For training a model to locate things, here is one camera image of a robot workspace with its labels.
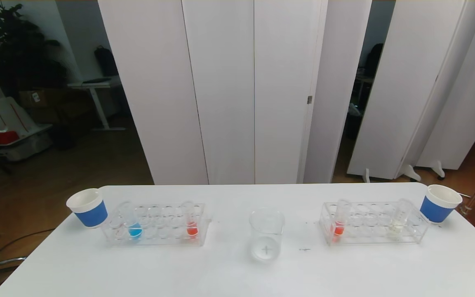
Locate brown cardboard box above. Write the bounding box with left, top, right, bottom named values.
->
left=18, top=89, right=56, bottom=108

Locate blue and white paper cup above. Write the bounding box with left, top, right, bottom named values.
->
left=420, top=184, right=463, bottom=224
left=66, top=188, right=108, bottom=228

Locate black floor cable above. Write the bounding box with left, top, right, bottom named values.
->
left=0, top=228, right=56, bottom=264

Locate dark green potted plant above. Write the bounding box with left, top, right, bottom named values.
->
left=0, top=0, right=67, bottom=97

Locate test tube with yellowish liquid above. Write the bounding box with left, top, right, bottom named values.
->
left=388, top=199, right=413, bottom=240

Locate black backpack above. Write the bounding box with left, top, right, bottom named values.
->
left=94, top=45, right=119, bottom=77

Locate grey metal frame bar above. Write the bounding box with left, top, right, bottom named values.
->
left=0, top=256, right=28, bottom=285

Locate clear acrylic test tube rack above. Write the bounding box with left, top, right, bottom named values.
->
left=101, top=202, right=212, bottom=247
left=319, top=201, right=431, bottom=245

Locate test tube with blue liquid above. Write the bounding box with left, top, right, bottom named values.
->
left=118, top=201, right=143, bottom=240

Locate white standing desk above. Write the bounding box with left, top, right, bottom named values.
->
left=68, top=78, right=126, bottom=132

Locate white wheeled machine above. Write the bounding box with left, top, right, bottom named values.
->
left=0, top=37, right=52, bottom=161

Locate test tube with red liquid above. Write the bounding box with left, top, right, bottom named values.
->
left=331, top=200, right=351, bottom=243
left=181, top=201, right=199, bottom=238

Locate white partition panel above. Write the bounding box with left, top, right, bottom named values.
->
left=417, top=0, right=475, bottom=179
left=347, top=0, right=475, bottom=183
left=303, top=0, right=372, bottom=184

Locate clear glass beaker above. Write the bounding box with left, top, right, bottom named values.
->
left=249, top=208, right=285, bottom=262

